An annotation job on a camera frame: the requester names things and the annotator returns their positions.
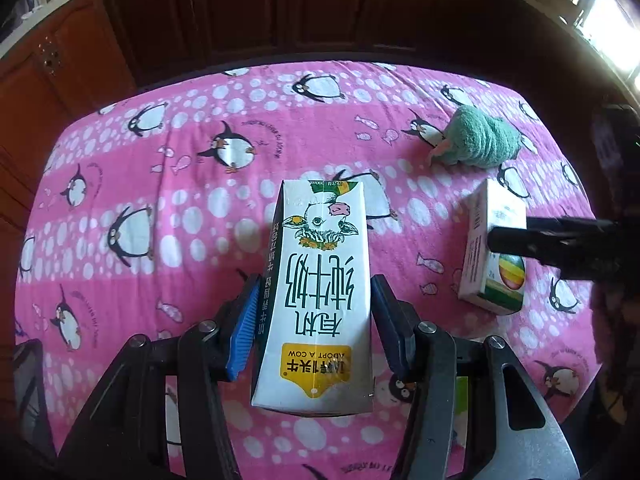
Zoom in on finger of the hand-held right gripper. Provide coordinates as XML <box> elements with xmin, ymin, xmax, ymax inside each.
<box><xmin>487</xmin><ymin>216</ymin><xmax>624</xmax><ymax>281</ymax></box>

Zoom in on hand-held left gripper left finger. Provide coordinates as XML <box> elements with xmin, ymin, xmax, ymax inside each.
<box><xmin>57</xmin><ymin>275</ymin><xmax>262</xmax><ymax>480</ymax></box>

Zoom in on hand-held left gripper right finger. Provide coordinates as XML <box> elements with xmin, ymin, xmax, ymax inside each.
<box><xmin>371</xmin><ymin>274</ymin><xmax>581</xmax><ymax>480</ymax></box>

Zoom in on white milk carton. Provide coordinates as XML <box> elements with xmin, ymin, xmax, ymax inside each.
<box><xmin>250</xmin><ymin>179</ymin><xmax>377</xmax><ymax>417</ymax></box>

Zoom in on small white green box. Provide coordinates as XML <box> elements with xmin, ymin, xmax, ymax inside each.
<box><xmin>457</xmin><ymin>179</ymin><xmax>529</xmax><ymax>316</ymax></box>

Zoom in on pink penguin print blanket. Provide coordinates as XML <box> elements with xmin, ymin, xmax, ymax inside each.
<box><xmin>14</xmin><ymin>60</ymin><xmax>608</xmax><ymax>480</ymax></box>

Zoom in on teal rolled towel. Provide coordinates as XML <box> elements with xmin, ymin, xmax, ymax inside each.
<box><xmin>430</xmin><ymin>106</ymin><xmax>522</xmax><ymax>168</ymax></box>

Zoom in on bright window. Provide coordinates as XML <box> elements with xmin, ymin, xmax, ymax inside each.
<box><xmin>582</xmin><ymin>0</ymin><xmax>640</xmax><ymax>80</ymax></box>

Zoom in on brown kitchen base cabinets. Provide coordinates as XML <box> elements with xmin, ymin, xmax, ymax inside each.
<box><xmin>0</xmin><ymin>0</ymin><xmax>640</xmax><ymax>226</ymax></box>

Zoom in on black chair frame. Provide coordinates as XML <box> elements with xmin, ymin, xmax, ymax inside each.
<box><xmin>14</xmin><ymin>339</ymin><xmax>57</xmax><ymax>463</ymax></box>

